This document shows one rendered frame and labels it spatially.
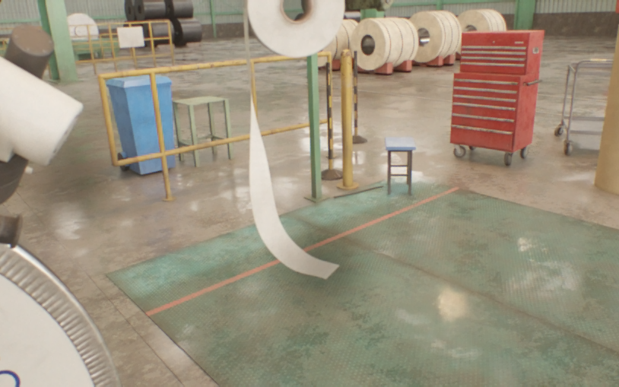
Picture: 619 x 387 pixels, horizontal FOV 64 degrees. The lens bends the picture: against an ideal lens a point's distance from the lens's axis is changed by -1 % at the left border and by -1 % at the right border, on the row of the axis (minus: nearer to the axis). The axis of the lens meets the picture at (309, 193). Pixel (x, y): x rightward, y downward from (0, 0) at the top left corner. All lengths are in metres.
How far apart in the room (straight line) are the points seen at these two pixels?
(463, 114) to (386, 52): 7.48
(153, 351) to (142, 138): 2.97
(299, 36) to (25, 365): 0.71
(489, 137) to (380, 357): 3.24
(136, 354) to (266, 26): 1.96
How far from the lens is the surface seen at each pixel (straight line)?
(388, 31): 12.72
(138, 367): 2.47
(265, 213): 0.88
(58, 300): 0.95
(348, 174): 4.40
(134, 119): 5.08
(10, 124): 0.47
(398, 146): 4.13
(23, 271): 0.92
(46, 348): 0.99
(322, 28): 0.87
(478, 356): 2.43
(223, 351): 2.44
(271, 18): 0.85
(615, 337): 2.76
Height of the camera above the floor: 1.44
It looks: 19 degrees down
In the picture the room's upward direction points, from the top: 2 degrees counter-clockwise
